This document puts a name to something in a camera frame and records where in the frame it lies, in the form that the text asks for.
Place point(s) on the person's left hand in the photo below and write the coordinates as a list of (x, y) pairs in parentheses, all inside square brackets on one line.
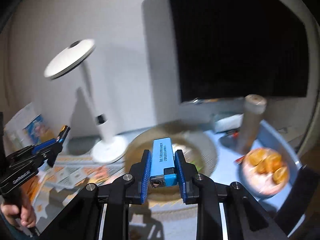
[(17, 210)]

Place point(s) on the amber ribbed glass bowl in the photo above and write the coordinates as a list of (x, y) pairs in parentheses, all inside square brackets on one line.
[(200, 142)]

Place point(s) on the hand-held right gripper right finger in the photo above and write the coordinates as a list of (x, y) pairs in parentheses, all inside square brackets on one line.
[(180, 180)]

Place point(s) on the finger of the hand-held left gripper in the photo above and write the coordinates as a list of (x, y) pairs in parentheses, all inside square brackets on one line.
[(55, 155), (43, 146)]

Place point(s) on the white desk lamp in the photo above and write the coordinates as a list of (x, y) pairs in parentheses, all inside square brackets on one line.
[(102, 127)]

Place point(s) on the white oval plate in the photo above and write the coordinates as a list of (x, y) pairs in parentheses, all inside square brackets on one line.
[(255, 185)]

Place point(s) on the row of children's books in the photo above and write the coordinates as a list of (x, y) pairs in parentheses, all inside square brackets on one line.
[(32, 127)]

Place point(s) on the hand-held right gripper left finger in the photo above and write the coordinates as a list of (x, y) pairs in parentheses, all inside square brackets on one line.
[(145, 180)]

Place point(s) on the black monitor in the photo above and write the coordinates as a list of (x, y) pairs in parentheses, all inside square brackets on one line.
[(237, 42)]

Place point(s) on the orange slices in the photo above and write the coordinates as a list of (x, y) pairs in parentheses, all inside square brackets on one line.
[(267, 162)]

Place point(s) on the blue lighter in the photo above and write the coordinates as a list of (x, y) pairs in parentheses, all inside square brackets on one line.
[(161, 157)]

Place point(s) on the red snack packet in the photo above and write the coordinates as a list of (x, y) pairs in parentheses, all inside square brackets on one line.
[(239, 159)]

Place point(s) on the white tissue pack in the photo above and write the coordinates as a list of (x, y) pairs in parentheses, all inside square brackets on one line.
[(227, 122)]

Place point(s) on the blue patterned table mat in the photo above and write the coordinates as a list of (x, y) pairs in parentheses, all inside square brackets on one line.
[(70, 172)]

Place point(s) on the beige cylindrical thermos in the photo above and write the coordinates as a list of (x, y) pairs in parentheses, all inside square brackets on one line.
[(250, 127)]

